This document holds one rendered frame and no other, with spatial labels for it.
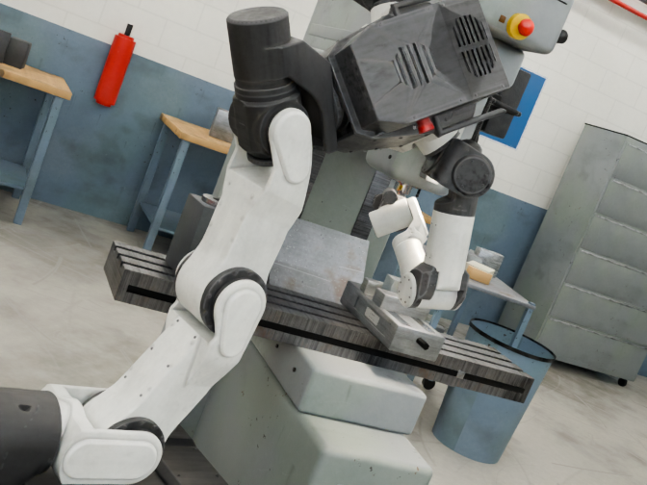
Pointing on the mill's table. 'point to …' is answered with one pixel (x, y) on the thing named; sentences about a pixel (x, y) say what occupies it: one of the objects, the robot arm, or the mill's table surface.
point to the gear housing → (511, 56)
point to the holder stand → (191, 227)
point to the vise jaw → (385, 299)
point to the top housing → (551, 29)
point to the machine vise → (390, 321)
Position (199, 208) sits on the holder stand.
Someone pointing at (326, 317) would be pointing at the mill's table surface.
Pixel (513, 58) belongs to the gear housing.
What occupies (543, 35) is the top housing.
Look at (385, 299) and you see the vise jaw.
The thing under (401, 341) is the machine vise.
